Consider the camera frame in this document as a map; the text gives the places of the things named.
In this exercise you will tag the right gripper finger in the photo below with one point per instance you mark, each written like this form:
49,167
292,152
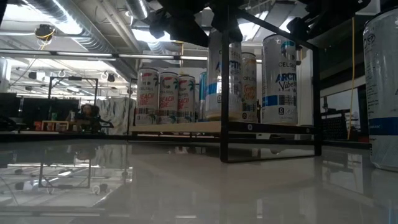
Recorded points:
298,29

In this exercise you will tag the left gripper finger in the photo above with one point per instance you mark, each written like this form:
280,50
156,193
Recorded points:
234,21

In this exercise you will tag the blue silver Red Bull can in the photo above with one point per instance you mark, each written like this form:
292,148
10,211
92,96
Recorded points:
202,93

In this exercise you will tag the Celsius Arctic Vibe can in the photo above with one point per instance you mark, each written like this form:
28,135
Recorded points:
382,93
214,102
280,99

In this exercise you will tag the Celsius Tropical Vibe can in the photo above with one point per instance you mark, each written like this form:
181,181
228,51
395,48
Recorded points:
249,93

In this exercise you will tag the Celsius Beach Vibe can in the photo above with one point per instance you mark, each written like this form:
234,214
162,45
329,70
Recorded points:
168,99
147,99
186,102

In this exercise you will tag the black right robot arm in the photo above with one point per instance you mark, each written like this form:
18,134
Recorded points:
354,7

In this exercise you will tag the ceiling tube light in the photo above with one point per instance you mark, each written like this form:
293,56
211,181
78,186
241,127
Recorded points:
93,55

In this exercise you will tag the wooden tray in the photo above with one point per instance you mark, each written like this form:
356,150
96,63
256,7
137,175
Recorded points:
186,127

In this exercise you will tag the black perforated panel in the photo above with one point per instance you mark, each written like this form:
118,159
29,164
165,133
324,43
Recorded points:
335,127

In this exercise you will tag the white leaf patterned cloth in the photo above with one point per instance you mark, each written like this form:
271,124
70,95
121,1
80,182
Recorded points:
115,115

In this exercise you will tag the person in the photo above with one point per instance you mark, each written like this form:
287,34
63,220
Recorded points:
87,115

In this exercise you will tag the black monitor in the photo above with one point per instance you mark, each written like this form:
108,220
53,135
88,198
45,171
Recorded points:
46,109

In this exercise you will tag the small wooden rack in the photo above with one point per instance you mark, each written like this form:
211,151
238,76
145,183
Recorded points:
55,122

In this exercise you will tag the silver ventilation duct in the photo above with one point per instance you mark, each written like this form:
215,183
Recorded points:
93,39

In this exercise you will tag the black background rig frame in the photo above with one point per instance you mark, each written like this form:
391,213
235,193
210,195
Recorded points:
74,78

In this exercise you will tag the black metal table frame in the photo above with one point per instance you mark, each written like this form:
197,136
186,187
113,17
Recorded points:
62,137

